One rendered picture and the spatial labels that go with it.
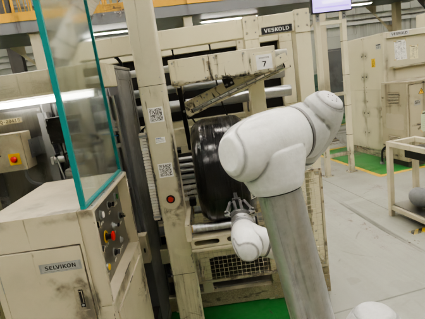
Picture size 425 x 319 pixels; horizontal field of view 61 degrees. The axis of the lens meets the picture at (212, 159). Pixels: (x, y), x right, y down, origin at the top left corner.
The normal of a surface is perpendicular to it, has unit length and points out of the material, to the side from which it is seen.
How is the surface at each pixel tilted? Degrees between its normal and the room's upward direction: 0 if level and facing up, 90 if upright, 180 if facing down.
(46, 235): 90
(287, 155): 85
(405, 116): 90
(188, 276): 90
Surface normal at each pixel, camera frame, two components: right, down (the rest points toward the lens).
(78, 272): 0.03, 0.21
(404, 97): -0.97, 0.18
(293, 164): 0.55, 0.01
